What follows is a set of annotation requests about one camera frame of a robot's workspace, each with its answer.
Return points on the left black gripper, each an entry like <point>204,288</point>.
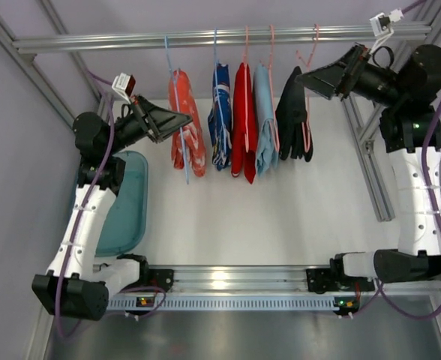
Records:
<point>144,119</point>

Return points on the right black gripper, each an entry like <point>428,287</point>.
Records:
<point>349,71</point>

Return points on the light blue hanger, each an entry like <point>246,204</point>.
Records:
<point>216,48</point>
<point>174,82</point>

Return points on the orange white trousers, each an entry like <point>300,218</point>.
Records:
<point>193,134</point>

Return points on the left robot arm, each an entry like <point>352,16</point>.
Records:
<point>70,286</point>

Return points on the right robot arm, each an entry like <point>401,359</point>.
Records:
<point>407,97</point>

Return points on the pink hanger with black trousers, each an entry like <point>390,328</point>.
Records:
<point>309,112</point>

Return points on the blue patterned trousers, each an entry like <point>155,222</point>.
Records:
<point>224,87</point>

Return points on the black trousers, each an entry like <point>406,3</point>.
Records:
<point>292,120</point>

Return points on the pink hanger with red trousers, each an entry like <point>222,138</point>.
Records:
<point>247,45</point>

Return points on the red trousers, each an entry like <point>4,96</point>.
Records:
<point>242,161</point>

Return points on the light blue trousers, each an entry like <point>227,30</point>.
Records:
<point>266,152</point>

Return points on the teal plastic tray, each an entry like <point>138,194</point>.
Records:
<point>125,223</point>

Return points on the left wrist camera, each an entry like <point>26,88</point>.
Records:
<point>123,85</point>

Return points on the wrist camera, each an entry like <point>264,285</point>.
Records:
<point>381,25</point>
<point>123,85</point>

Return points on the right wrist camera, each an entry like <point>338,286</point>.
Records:
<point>381,25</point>

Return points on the aluminium frame right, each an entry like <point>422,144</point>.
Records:
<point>364,130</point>

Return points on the aluminium frame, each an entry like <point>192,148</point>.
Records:
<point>61,79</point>
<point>364,130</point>

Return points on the aluminium hanging rail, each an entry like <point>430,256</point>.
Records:
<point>68,43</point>

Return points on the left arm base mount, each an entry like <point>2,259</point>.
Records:
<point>160,277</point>

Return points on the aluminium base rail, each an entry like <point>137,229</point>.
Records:
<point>245,279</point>

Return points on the slotted cable duct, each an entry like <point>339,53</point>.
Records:
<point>231,303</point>

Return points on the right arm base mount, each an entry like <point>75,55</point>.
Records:
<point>323,280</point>

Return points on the aluminium frame left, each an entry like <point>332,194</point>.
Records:
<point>61,79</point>

